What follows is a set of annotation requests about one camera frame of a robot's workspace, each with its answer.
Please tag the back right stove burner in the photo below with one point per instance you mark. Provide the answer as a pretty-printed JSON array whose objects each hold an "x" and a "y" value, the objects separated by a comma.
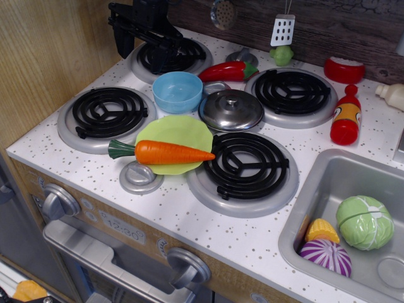
[{"x": 293, "y": 98}]

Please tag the red toy ketchup bottle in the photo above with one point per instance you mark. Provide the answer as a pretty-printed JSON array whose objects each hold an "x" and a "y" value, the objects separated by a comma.
[{"x": 346, "y": 119}]

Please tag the green toy vegetable head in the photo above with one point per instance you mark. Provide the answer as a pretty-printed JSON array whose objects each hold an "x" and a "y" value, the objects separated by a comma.
[{"x": 282, "y": 55}]

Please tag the red toy cheese wheel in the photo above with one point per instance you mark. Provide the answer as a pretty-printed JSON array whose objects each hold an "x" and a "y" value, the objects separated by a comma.
[{"x": 343, "y": 70}]

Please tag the yellow toy corn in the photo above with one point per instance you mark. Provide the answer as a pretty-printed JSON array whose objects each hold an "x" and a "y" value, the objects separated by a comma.
[{"x": 321, "y": 229}]

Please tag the cream toy bottle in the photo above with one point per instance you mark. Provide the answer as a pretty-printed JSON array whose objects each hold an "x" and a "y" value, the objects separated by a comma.
[{"x": 392, "y": 95}]

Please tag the back left stove burner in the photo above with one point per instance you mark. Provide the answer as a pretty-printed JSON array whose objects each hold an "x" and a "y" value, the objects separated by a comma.
[{"x": 192, "y": 57}]

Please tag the right silver oven knob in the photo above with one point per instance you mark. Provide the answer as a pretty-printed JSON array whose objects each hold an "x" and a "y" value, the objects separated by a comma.
[{"x": 188, "y": 268}]

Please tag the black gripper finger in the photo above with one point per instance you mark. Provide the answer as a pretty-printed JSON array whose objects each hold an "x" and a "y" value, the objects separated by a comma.
[
  {"x": 124, "y": 37},
  {"x": 165, "y": 49}
]

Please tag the white toy spatula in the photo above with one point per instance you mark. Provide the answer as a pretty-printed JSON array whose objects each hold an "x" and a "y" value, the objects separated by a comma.
[{"x": 283, "y": 30}]

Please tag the shiny metal pot lid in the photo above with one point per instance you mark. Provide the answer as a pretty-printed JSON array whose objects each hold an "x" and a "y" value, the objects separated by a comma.
[{"x": 231, "y": 111}]

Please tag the silver oven knob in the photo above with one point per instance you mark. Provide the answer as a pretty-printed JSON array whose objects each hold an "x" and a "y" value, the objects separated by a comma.
[
  {"x": 59, "y": 203},
  {"x": 188, "y": 268}
]

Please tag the small silver metal pot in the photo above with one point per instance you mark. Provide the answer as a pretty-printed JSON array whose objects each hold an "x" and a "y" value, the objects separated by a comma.
[{"x": 214, "y": 86}]

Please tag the yellow toy at bottom left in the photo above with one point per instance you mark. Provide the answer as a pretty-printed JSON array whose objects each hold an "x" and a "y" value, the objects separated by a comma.
[{"x": 29, "y": 290}]

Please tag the red toy chili pepper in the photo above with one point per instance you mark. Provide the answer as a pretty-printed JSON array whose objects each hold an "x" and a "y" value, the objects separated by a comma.
[{"x": 229, "y": 71}]

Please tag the front left stove burner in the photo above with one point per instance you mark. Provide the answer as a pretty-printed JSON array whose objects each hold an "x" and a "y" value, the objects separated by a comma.
[{"x": 90, "y": 120}]

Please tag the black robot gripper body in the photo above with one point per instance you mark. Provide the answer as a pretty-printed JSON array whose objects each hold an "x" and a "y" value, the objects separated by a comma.
[{"x": 148, "y": 17}]

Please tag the purple toy onion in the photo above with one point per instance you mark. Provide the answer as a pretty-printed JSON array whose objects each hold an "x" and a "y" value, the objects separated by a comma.
[{"x": 329, "y": 255}]

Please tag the silver stove knob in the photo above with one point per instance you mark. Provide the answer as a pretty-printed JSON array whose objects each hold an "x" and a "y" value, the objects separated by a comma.
[
  {"x": 139, "y": 179},
  {"x": 243, "y": 55}
]

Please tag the silver back stove knob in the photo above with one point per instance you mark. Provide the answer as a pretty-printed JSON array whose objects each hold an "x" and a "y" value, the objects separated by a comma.
[{"x": 243, "y": 55}]

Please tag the green toy cabbage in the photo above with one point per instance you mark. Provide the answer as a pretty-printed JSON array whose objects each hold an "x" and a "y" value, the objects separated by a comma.
[{"x": 364, "y": 222}]

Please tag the silver oven door handle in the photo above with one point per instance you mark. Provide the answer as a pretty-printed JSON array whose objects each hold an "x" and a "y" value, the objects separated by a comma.
[{"x": 98, "y": 257}]

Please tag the oven clock display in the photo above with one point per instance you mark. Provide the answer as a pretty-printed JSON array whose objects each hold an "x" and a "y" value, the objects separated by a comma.
[{"x": 122, "y": 227}]

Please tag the light blue plastic bowl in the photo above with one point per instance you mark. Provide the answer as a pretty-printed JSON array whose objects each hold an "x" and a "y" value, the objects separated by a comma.
[{"x": 177, "y": 92}]

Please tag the left silver oven knob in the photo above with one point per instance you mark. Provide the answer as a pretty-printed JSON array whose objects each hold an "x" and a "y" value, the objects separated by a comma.
[{"x": 59, "y": 203}]

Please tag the light green plastic plate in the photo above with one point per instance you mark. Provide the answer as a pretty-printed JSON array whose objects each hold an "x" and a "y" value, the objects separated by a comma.
[{"x": 181, "y": 130}]

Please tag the orange toy carrot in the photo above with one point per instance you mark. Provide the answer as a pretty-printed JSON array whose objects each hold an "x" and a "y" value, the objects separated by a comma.
[{"x": 158, "y": 153}]

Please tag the silver toy sink basin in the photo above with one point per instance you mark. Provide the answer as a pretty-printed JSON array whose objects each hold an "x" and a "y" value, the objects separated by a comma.
[{"x": 377, "y": 275}]

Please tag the stove burner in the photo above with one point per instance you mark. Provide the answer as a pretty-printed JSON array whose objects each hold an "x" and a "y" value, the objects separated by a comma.
[
  {"x": 90, "y": 120},
  {"x": 293, "y": 98},
  {"x": 192, "y": 57},
  {"x": 251, "y": 176}
]

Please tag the front right stove burner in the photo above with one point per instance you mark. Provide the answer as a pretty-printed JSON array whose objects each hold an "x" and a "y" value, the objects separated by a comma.
[{"x": 251, "y": 176}]

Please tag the hanging metal strainer ladle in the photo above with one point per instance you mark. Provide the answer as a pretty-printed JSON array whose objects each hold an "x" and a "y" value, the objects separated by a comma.
[{"x": 223, "y": 14}]

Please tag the silver front stove knob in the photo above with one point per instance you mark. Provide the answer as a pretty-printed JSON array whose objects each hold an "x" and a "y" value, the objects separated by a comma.
[{"x": 139, "y": 179}]

